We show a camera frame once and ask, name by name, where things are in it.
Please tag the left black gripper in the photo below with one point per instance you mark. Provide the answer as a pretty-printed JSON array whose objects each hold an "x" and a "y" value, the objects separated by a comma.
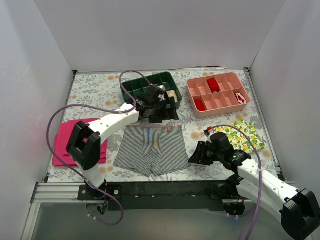
[{"x": 164, "y": 110}]

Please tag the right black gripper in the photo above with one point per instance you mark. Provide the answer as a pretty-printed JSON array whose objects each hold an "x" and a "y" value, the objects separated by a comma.
[{"x": 203, "y": 154}]

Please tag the grey striped boxer underwear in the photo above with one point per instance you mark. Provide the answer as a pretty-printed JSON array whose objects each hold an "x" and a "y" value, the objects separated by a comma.
[{"x": 150, "y": 151}]

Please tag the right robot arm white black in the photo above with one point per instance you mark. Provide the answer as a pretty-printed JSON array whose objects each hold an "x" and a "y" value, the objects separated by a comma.
[{"x": 298, "y": 211}]

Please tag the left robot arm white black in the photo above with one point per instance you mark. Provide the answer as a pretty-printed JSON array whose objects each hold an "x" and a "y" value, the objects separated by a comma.
[{"x": 84, "y": 144}]

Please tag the beige rolled sock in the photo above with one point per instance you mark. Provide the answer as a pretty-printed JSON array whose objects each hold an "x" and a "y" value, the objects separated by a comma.
[{"x": 172, "y": 94}]

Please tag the red rolled cloth lower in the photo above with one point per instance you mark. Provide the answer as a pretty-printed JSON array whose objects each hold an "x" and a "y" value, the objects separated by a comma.
[{"x": 199, "y": 105}]

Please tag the green divided organizer tray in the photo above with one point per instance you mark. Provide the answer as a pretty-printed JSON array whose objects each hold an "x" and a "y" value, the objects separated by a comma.
[{"x": 139, "y": 86}]

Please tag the lemon print folded cloth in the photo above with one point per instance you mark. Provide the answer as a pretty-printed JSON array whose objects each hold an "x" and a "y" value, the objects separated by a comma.
[{"x": 242, "y": 135}]

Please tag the pink divided organizer tray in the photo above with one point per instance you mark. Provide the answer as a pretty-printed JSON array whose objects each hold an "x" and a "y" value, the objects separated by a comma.
[{"x": 217, "y": 103}]

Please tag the red rolled cloth upper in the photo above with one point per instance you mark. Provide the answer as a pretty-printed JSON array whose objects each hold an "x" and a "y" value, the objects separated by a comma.
[{"x": 213, "y": 85}]

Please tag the red white rolled cloth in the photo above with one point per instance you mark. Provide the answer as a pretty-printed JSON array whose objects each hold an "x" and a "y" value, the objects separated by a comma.
[{"x": 240, "y": 98}]

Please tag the pink folded cloth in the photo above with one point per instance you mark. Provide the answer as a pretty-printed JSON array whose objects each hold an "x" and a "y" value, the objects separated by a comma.
[{"x": 61, "y": 140}]

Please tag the black metal base rail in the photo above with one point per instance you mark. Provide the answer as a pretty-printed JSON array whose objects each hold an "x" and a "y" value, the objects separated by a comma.
[{"x": 212, "y": 195}]

